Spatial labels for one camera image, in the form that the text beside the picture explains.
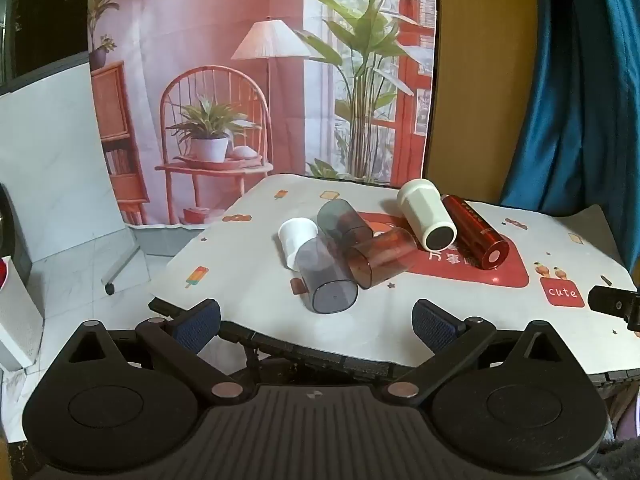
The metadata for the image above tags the printed room backdrop cloth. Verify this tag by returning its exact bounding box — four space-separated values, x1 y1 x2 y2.
88 0 439 229

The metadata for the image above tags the clear grey plastic cup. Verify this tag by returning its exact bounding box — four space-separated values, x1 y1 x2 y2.
293 237 360 315

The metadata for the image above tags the red metallic cup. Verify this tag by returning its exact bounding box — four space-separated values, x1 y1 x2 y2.
440 193 511 271

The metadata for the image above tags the small white cup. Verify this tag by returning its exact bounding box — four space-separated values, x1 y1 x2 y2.
278 217 320 271

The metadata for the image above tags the brown transparent plastic cup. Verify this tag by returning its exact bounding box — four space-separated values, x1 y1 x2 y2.
348 227 419 290

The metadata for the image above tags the white box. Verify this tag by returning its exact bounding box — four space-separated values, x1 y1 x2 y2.
0 255 44 372

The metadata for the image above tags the black table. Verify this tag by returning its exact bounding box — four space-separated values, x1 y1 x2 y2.
147 296 640 403

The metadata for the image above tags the dark smoky plastic cup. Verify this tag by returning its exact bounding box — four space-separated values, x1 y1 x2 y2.
316 198 374 252

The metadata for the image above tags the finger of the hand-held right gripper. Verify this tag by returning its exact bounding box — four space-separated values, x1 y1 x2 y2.
587 284 640 332

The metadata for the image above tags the white printed tablecloth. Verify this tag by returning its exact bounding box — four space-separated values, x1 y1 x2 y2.
149 173 640 377

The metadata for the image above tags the white board on stand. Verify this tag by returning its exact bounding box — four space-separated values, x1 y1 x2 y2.
0 62 142 296

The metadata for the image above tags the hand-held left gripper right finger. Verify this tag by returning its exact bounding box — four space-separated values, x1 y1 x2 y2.
382 298 577 406

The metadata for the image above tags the blue curtain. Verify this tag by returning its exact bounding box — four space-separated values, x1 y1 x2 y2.
499 0 640 217

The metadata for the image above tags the cream cup with black base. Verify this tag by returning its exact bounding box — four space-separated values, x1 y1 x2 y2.
397 178 457 251

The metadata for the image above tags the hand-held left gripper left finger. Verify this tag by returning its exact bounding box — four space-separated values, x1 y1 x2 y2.
60 298 256 405

